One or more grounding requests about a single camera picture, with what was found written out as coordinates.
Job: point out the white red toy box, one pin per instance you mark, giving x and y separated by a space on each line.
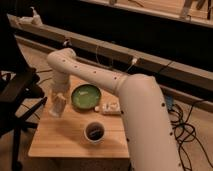
108 108

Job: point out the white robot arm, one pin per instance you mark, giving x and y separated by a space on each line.
150 139

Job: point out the black office chair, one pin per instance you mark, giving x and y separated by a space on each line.
18 81

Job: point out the wooden table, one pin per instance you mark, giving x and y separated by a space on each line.
63 136

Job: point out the white spray bottle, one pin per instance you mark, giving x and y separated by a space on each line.
35 19

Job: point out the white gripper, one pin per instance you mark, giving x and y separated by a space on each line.
60 85

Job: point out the white plug on ledge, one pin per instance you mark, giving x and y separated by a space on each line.
134 61

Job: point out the white paper cup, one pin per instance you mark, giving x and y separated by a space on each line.
94 132

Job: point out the blue power adapter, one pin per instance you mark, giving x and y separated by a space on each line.
169 102

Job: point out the green ceramic bowl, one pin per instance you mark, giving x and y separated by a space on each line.
85 97

